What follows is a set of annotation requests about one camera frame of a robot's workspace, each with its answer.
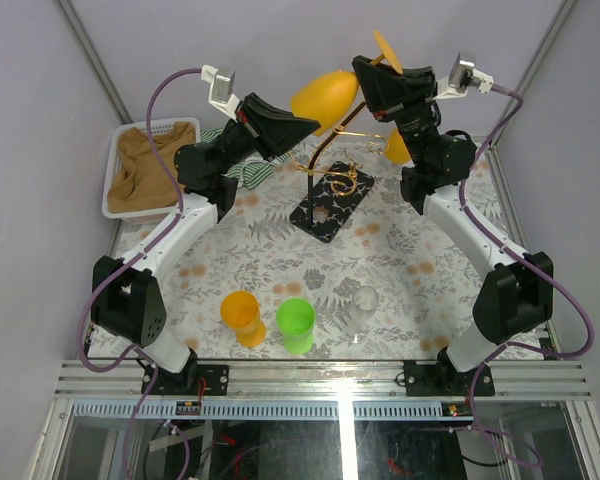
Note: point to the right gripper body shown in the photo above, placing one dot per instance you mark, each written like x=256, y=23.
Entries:
x=414, y=123

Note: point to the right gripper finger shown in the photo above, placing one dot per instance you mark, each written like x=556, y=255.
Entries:
x=418, y=85
x=383, y=89

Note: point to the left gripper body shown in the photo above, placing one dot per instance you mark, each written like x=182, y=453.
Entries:
x=239, y=141

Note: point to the orange wine glass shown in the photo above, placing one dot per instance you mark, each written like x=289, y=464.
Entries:
x=395, y=148
x=330, y=97

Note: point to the gold wine glass rack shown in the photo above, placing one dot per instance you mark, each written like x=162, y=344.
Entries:
x=334, y=194

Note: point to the orange plastic cup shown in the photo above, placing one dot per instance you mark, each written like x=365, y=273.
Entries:
x=240, y=312

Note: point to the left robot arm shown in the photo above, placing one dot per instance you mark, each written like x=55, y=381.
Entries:
x=126, y=300

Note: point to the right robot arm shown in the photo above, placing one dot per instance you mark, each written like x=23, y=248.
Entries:
x=515, y=295

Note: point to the clear glass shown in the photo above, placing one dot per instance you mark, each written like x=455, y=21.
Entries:
x=362, y=307

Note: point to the green striped cloth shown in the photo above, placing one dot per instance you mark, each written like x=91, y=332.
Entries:
x=247, y=173

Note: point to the brown cloth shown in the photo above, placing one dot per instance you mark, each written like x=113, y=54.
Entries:
x=141, y=183

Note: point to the white plastic basket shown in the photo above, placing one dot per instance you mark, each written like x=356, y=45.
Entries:
x=114, y=165

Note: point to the floral tablecloth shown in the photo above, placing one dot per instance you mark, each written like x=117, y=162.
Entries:
x=426, y=286

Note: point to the green plastic cup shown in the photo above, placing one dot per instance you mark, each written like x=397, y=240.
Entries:
x=295, y=319

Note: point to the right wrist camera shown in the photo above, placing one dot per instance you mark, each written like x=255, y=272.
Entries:
x=464, y=75

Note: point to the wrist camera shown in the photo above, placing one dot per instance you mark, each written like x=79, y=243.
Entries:
x=464, y=75
x=220, y=94

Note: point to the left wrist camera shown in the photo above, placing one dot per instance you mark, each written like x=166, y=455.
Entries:
x=220, y=94

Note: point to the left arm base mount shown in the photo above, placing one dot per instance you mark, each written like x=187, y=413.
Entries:
x=190, y=377

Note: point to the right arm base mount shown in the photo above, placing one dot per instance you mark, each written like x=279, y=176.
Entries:
x=432, y=379

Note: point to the aluminium rail frame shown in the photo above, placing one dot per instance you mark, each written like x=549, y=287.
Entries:
x=508, y=380

